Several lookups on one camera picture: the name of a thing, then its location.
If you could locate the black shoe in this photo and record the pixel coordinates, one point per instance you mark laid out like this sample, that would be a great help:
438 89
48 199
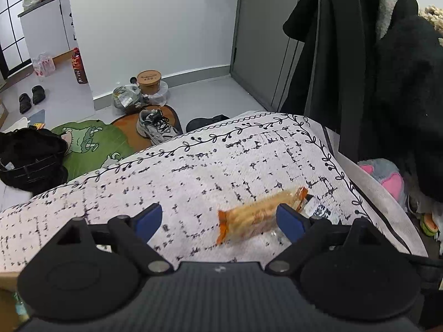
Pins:
207 122

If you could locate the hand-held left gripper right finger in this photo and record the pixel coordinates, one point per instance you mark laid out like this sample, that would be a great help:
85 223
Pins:
290 221

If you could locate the red-capped oil bottle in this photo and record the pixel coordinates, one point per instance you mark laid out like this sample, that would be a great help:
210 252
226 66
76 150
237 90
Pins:
79 67

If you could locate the clear white snack packet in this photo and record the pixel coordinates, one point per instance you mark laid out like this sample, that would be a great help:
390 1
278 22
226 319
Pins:
322 211

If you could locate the black-framed glass door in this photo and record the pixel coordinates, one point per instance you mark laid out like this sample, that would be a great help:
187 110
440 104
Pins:
10 24

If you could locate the pink and grey plush toy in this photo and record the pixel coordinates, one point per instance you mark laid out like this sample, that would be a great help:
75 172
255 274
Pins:
387 179

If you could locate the grey trash bag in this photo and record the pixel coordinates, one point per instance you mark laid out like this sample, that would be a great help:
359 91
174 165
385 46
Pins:
126 98

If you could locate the black coat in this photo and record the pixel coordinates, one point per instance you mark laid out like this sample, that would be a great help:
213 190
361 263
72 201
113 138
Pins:
380 93

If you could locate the paper noodle bowl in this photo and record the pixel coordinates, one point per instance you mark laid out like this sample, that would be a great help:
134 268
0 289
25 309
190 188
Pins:
149 81

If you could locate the pack of water bottles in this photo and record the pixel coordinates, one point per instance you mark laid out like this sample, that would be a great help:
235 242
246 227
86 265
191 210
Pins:
43 65

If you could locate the grey door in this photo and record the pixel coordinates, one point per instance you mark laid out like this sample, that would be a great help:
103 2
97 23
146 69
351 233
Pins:
263 34

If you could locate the grey sneaker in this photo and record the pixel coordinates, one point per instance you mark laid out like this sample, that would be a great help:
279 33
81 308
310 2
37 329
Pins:
155 128

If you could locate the fruit-shaped toy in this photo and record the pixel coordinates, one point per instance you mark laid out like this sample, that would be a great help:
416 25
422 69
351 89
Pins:
429 225

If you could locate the orange snack packet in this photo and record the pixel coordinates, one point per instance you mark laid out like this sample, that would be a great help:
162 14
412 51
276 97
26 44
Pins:
249 218

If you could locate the brown round floor mat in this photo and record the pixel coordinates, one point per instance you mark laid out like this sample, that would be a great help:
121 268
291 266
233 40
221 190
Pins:
128 129

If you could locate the green frog floor mat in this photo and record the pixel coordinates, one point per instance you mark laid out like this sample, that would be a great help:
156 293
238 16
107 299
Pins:
93 148

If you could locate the clear plastic bag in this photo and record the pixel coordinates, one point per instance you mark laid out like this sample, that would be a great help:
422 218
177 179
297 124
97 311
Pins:
160 97

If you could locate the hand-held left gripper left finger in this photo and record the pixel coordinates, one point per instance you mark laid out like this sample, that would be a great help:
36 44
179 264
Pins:
148 221

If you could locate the white cabinet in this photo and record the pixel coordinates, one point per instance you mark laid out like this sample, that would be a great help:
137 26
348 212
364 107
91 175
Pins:
45 27

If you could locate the black slipper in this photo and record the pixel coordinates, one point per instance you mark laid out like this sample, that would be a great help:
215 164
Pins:
38 95
25 103

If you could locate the beige fuzzy cloth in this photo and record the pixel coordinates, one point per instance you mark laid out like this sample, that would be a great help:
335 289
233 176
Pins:
434 17

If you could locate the white black-patterned blanket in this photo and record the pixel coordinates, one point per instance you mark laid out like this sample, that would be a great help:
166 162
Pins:
207 166

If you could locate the black bag on floor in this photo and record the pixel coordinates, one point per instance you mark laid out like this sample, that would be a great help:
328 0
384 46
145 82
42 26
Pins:
31 162

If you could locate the small blue-grey mat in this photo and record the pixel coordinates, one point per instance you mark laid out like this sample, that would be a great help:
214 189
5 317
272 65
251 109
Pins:
36 117

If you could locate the brown cardboard box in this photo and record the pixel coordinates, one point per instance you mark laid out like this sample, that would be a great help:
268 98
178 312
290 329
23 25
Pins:
7 304

